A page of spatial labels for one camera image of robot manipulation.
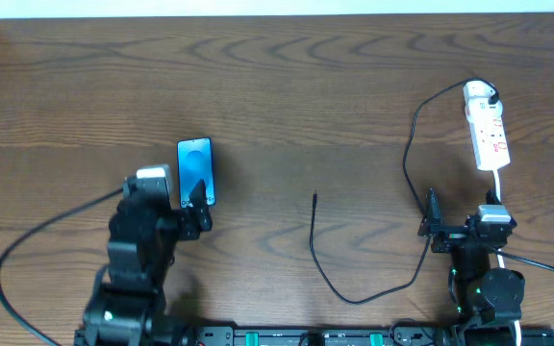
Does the white USB charger plug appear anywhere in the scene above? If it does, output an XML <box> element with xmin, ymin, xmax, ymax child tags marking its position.
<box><xmin>463</xmin><ymin>80</ymin><xmax>500</xmax><ymax>107</ymax></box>

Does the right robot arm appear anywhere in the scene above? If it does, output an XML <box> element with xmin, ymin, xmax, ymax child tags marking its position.
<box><xmin>417</xmin><ymin>189</ymin><xmax>525</xmax><ymax>345</ymax></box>

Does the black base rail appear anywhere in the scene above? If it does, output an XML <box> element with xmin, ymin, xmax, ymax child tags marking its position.
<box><xmin>73</xmin><ymin>325</ymin><xmax>554</xmax><ymax>346</ymax></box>

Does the blue smartphone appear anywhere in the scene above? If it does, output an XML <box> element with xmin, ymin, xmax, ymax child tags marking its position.
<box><xmin>177</xmin><ymin>137</ymin><xmax>215</xmax><ymax>208</ymax></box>

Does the black charger cable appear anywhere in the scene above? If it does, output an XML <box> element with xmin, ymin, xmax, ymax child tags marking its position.
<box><xmin>309</xmin><ymin>77</ymin><xmax>501</xmax><ymax>306</ymax></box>

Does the white power strip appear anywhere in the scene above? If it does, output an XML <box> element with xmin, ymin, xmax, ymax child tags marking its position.
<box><xmin>466</xmin><ymin>97</ymin><xmax>511</xmax><ymax>171</ymax></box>

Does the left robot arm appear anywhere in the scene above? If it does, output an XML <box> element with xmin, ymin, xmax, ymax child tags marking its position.
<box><xmin>74</xmin><ymin>177</ymin><xmax>213</xmax><ymax>346</ymax></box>

